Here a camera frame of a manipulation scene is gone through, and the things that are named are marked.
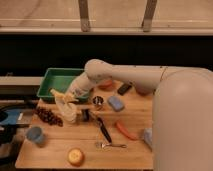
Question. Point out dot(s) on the black handled knife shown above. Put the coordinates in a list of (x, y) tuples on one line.
[(102, 127)]

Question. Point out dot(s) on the orange carrot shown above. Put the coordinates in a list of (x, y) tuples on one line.
[(121, 128)]

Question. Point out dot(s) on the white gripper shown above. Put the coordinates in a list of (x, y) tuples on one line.
[(80, 86)]

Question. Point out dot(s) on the purple bowl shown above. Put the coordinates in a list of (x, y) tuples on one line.
[(143, 90)]

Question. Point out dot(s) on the small black box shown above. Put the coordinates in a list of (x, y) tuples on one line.
[(85, 115)]

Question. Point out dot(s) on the blue plastic cup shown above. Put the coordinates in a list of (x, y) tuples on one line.
[(35, 135)]

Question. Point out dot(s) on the green plastic tray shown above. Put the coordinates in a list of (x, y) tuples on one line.
[(58, 79)]

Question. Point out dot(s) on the blue and black device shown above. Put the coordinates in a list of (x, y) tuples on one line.
[(9, 121)]

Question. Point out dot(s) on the small metal cup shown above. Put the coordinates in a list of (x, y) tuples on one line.
[(98, 102)]

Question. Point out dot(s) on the yellow banana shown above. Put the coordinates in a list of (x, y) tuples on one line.
[(58, 96)]

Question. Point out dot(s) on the bunch of dark grapes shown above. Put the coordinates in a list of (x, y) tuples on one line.
[(49, 117)]

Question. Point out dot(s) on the blue sponge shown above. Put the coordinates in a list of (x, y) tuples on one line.
[(115, 103)]

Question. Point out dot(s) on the orange bowl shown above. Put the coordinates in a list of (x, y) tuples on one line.
[(106, 84)]

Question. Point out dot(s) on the metal fork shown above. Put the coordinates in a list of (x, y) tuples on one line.
[(103, 145)]

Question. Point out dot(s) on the white paper cup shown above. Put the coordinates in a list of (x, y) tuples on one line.
[(67, 110)]

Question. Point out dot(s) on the black rectangular block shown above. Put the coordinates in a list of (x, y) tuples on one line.
[(123, 89)]

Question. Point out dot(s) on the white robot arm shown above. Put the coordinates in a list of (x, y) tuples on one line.
[(182, 110)]

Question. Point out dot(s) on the light blue cloth object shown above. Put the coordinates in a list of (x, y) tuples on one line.
[(147, 136)]

